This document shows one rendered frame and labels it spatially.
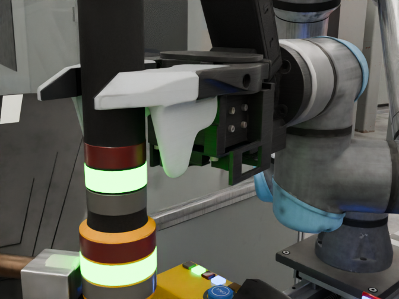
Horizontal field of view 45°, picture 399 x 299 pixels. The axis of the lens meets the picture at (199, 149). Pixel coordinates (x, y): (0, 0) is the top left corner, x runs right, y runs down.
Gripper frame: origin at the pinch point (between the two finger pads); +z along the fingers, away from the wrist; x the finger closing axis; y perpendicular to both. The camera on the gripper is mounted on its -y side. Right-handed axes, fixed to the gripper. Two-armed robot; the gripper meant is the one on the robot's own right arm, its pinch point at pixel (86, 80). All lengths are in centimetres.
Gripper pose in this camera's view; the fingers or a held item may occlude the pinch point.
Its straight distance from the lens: 25.4
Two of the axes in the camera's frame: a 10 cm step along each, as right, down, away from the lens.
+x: -8.1, -1.6, 5.6
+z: -5.8, 2.0, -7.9
